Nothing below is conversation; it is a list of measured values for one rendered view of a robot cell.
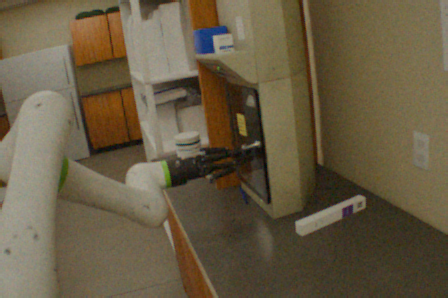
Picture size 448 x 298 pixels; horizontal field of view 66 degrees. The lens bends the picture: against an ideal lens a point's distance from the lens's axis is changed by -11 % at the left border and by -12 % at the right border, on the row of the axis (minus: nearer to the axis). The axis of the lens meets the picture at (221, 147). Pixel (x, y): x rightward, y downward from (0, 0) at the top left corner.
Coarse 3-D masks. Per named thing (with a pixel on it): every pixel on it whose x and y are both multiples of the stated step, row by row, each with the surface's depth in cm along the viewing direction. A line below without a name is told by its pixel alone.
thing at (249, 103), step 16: (240, 96) 133; (256, 96) 119; (240, 112) 137; (256, 112) 121; (256, 128) 125; (240, 144) 145; (256, 160) 132; (240, 176) 155; (256, 176) 135; (256, 192) 139
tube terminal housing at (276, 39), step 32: (224, 0) 129; (256, 0) 111; (288, 0) 119; (256, 32) 113; (288, 32) 119; (288, 64) 119; (288, 96) 122; (288, 128) 124; (288, 160) 127; (288, 192) 130
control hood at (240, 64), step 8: (200, 56) 132; (208, 56) 123; (216, 56) 115; (224, 56) 112; (232, 56) 113; (240, 56) 114; (248, 56) 114; (216, 64) 123; (224, 64) 114; (232, 64) 114; (240, 64) 114; (248, 64) 115; (256, 64) 116; (232, 72) 119; (240, 72) 115; (248, 72) 116; (256, 72) 116; (240, 80) 122; (248, 80) 116; (256, 80) 117
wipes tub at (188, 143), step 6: (186, 132) 202; (192, 132) 201; (198, 132) 199; (180, 138) 194; (186, 138) 193; (192, 138) 194; (198, 138) 197; (180, 144) 194; (186, 144) 194; (192, 144) 194; (198, 144) 197; (180, 150) 196; (186, 150) 195; (192, 150) 195; (198, 150) 197; (180, 156) 197; (186, 156) 196; (192, 156) 196
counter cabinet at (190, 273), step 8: (168, 216) 216; (176, 224) 184; (176, 232) 193; (176, 240) 204; (184, 240) 166; (176, 248) 223; (184, 248) 174; (176, 256) 236; (184, 256) 183; (192, 256) 151; (184, 264) 192; (192, 264) 159; (184, 272) 209; (192, 272) 167; (200, 272) 140; (184, 280) 222; (192, 280) 175; (200, 280) 145; (184, 288) 243; (192, 288) 185; (200, 288) 152; (208, 288) 129; (192, 296) 195; (200, 296) 161; (208, 296) 134
